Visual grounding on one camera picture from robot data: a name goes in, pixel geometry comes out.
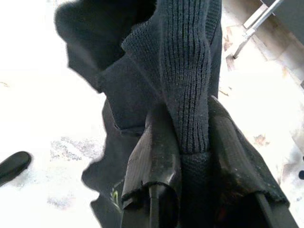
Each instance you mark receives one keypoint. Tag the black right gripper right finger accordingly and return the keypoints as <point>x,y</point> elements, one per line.
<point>237,166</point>

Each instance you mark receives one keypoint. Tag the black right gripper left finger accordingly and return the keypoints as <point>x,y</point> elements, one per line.
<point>154,154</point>

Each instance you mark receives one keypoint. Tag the black t-shirt white print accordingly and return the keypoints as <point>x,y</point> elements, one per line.
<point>185,71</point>

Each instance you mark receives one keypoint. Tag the silver clothes rack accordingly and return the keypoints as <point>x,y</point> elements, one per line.
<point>251,33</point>

